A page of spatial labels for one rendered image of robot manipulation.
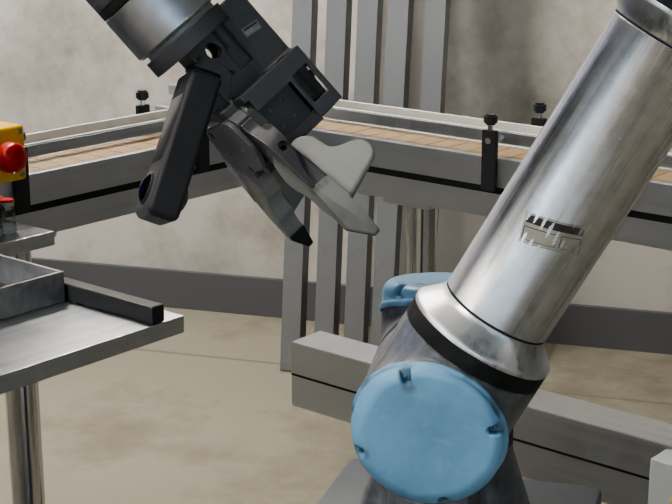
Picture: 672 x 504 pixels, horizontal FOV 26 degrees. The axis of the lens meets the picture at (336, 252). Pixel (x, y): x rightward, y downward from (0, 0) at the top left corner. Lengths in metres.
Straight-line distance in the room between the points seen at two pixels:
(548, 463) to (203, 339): 2.15
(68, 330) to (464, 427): 0.62
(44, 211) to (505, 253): 1.16
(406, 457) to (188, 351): 3.12
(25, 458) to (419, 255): 0.69
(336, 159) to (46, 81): 3.58
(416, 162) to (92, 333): 0.84
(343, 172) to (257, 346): 3.16
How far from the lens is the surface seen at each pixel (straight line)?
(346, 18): 3.89
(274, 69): 1.09
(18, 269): 1.72
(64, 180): 2.13
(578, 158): 1.03
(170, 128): 1.08
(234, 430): 3.62
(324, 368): 2.50
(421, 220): 2.32
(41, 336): 1.56
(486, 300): 1.06
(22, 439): 2.24
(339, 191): 1.05
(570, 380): 3.99
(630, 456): 2.19
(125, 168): 2.20
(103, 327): 1.57
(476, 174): 2.19
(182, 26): 1.07
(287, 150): 1.05
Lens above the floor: 1.37
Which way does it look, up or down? 15 degrees down
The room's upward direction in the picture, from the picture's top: straight up
